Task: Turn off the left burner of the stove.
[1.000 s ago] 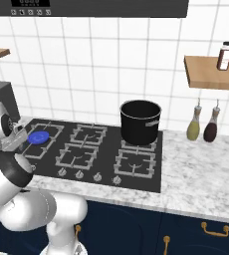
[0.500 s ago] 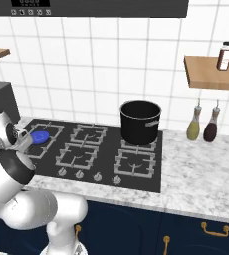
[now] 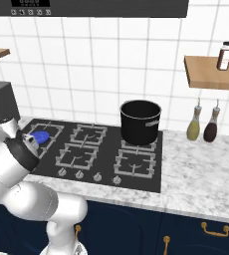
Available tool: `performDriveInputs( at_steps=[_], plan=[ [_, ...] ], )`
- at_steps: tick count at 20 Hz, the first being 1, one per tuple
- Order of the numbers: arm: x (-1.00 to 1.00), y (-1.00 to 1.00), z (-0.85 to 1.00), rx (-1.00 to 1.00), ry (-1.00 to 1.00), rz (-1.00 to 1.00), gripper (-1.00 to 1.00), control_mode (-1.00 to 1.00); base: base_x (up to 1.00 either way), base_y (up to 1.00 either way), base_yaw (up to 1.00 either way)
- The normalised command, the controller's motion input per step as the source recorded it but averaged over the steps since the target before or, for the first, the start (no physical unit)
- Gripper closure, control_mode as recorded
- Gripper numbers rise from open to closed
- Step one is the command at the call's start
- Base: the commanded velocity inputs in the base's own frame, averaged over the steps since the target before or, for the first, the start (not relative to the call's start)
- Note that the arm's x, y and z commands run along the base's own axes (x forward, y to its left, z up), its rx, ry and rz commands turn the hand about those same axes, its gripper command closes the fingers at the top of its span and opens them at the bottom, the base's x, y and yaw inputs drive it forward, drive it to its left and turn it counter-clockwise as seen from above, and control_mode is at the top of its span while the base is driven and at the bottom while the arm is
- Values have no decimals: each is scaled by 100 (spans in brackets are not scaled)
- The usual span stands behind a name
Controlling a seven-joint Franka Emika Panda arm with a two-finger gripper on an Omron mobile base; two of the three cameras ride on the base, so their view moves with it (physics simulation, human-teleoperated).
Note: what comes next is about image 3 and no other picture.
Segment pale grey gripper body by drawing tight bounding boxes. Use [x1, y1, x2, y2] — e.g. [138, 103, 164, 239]
[22, 133, 41, 151]

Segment blue burner flame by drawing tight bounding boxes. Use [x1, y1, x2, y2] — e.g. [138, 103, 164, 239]
[30, 130, 51, 144]

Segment black countertop appliance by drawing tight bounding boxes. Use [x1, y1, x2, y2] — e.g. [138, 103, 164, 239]
[0, 80, 22, 131]

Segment black gas hob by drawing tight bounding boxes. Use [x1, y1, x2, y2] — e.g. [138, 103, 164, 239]
[21, 118, 164, 194]

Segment navy cupboard door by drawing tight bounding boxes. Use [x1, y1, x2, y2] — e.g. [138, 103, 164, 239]
[159, 232, 229, 255]
[0, 203, 55, 255]
[83, 199, 163, 255]

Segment black cooking pot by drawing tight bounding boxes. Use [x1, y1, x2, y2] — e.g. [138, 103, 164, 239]
[118, 99, 163, 146]

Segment dark extractor hood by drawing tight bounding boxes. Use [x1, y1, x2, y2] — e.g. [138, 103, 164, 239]
[0, 0, 190, 19]

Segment yellow oil bottle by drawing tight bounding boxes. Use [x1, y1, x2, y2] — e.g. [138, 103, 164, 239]
[185, 98, 203, 141]

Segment dark red vinegar bottle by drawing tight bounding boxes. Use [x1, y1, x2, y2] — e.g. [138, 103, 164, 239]
[202, 99, 221, 143]

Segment navy drawer front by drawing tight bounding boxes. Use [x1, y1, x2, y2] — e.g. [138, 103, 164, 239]
[159, 211, 229, 245]

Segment brown spice jar black lid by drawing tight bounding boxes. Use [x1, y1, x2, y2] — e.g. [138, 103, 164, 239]
[216, 41, 229, 72]

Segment gold cupboard handle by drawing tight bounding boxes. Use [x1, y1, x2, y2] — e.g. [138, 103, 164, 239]
[162, 235, 171, 255]
[74, 224, 82, 241]

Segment large wooden wall shelf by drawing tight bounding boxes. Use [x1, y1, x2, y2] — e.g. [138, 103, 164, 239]
[183, 55, 229, 92]

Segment gold drawer handle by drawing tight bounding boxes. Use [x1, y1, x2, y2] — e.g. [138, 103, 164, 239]
[200, 221, 229, 238]

